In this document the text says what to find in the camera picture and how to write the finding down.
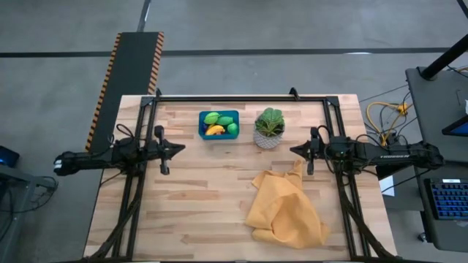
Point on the grey keyboard desk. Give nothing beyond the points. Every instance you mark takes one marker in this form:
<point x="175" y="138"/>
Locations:
<point x="428" y="233"/>

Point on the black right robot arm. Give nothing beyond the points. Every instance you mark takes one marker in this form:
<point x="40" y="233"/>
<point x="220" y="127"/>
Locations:
<point x="384" y="155"/>

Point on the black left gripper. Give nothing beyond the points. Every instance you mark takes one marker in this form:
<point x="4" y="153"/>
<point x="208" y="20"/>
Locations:
<point x="161" y="150"/>

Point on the orange waffle cloth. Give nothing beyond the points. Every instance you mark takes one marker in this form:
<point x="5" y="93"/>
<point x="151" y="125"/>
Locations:
<point x="281" y="208"/>

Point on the teal plastic tupperware container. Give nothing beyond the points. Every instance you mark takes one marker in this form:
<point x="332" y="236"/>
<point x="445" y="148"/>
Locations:
<point x="219" y="137"/>

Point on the dark tablet with blue screen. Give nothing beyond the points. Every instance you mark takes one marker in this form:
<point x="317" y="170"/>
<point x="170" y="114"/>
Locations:
<point x="457" y="128"/>

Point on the black diagonal pole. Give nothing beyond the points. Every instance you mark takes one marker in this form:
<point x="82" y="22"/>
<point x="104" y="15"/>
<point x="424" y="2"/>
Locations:
<point x="444" y="58"/>

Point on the black caster wheel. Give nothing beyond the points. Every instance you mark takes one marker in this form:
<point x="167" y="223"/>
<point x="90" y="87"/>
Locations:
<point x="422" y="237"/>

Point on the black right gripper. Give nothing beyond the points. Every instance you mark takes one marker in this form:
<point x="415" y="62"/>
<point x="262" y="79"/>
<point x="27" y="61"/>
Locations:
<point x="315" y="150"/>

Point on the grey metal stand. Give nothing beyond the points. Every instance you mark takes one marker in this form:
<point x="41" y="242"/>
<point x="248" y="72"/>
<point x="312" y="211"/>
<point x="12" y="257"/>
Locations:
<point x="33" y="180"/>

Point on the grey cart top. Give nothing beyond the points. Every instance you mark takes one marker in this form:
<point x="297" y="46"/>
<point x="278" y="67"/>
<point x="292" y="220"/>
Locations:
<point x="435" y="117"/>

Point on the black hazard-striped floor mat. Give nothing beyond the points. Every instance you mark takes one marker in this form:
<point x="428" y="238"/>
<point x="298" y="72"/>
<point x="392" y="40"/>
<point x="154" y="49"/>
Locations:
<point x="131" y="62"/>

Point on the green toy fruit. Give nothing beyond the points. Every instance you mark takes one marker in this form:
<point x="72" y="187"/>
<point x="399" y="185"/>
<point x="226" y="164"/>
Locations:
<point x="225" y="120"/>
<point x="233" y="128"/>
<point x="211" y="117"/>

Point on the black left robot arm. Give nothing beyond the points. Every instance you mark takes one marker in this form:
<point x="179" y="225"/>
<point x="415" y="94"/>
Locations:
<point x="91" y="159"/>

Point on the white paper sheet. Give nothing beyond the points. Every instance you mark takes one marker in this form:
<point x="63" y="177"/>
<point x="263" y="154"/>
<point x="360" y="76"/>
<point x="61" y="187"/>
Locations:
<point x="387" y="186"/>

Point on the potted succulent in patterned pot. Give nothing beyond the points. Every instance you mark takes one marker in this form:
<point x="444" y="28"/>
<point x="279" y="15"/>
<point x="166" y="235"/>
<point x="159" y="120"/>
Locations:
<point x="270" y="128"/>

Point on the large yellow toy banana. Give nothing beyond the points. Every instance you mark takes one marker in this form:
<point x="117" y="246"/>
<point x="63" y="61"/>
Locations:
<point x="215" y="130"/>

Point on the backlit computer keyboard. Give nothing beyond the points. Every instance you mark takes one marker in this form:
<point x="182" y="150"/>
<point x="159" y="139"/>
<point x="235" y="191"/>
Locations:
<point x="448" y="200"/>

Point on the dark device with blue light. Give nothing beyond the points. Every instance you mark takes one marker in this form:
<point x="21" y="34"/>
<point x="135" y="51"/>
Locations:
<point x="7" y="157"/>

